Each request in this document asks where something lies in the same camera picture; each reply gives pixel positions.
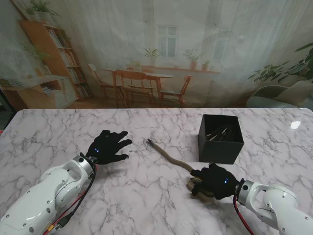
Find left arm red black cables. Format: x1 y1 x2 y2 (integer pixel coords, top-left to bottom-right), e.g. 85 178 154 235
46 164 98 233

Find right arm red black cables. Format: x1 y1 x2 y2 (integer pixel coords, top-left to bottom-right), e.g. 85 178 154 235
232 195 256 235

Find black belt storage box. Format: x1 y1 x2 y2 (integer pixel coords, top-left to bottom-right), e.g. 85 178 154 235
198 114 245 165

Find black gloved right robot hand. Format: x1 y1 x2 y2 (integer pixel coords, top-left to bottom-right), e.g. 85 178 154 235
190 163 241 200

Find arm red black cables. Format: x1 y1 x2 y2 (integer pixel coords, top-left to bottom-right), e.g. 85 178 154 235
46 164 98 233
232 195 256 235

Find dark brown woven belt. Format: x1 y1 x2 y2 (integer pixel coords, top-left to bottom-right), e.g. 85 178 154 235
205 124 240 142

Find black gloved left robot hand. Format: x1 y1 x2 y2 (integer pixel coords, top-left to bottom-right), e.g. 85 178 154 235
86 130 134 165

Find beige woven belt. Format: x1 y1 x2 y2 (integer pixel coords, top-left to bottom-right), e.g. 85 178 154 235
147 139 217 203

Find printed room backdrop cloth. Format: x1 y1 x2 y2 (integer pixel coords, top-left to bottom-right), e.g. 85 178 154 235
0 0 313 110

